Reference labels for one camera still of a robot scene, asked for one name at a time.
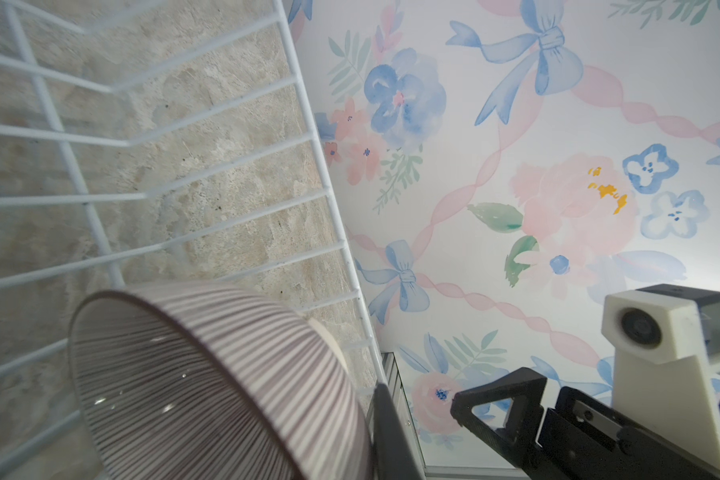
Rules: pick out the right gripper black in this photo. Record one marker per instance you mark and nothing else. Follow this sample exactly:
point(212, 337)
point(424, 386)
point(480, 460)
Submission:
point(580, 437)

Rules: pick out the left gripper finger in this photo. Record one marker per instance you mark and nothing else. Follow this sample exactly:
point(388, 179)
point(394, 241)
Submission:
point(394, 459)

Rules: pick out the white wire dish rack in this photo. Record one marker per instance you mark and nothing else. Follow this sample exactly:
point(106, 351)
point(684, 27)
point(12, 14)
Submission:
point(153, 143)

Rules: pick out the grey striped ceramic bowl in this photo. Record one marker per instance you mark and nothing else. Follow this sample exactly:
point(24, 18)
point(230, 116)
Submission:
point(204, 380)

